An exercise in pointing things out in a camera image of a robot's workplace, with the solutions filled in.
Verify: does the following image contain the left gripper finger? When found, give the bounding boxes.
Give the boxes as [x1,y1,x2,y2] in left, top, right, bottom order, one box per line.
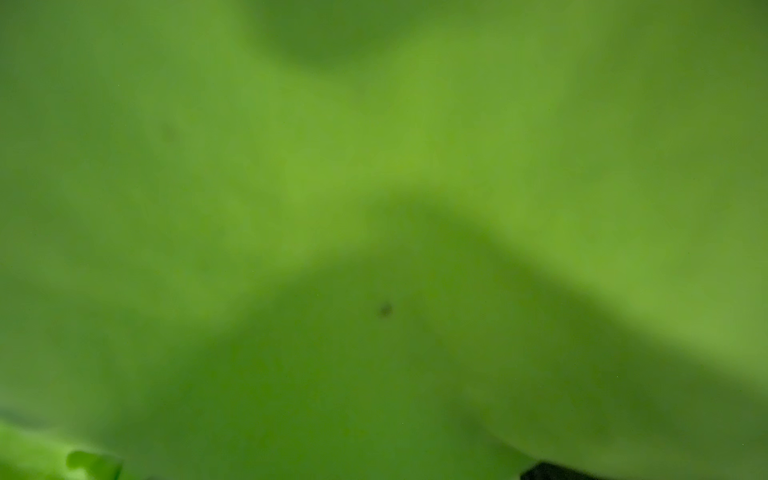
[519,462,599,480]

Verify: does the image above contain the lime green shorts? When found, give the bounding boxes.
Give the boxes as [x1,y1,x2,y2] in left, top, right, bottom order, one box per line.
[1,1,767,479]

